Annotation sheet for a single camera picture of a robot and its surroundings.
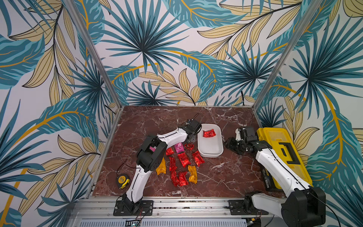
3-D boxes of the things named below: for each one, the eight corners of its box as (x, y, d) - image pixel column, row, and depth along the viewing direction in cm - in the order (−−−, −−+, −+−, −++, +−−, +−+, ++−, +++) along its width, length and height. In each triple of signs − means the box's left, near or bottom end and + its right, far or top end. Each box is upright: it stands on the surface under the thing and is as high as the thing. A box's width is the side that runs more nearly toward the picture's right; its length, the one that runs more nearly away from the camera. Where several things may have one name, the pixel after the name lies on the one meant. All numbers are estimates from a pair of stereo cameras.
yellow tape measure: (120, 189, 80) (118, 188, 78) (117, 178, 84) (115, 176, 82) (131, 184, 82) (129, 182, 80) (127, 173, 86) (126, 171, 84)
